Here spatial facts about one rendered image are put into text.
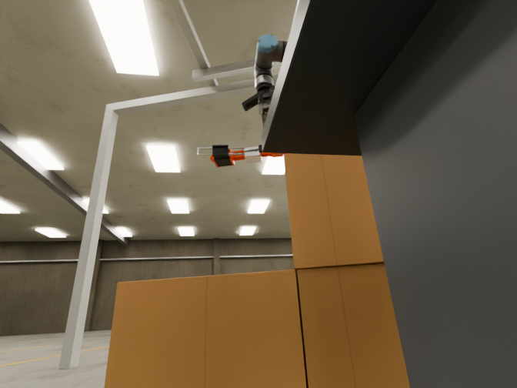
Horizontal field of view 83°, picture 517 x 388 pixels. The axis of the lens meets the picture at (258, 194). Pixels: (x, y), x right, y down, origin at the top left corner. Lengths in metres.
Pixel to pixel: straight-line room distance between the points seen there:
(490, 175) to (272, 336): 0.74
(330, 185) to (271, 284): 0.37
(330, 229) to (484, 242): 0.67
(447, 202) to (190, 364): 0.83
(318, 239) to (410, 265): 0.58
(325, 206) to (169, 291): 0.57
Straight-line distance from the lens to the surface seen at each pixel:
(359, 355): 0.93
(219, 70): 3.81
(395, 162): 0.39
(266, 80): 1.45
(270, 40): 1.44
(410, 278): 0.38
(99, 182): 4.09
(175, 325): 1.01
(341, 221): 0.94
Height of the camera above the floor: 0.43
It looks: 22 degrees up
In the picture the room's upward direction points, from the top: 3 degrees counter-clockwise
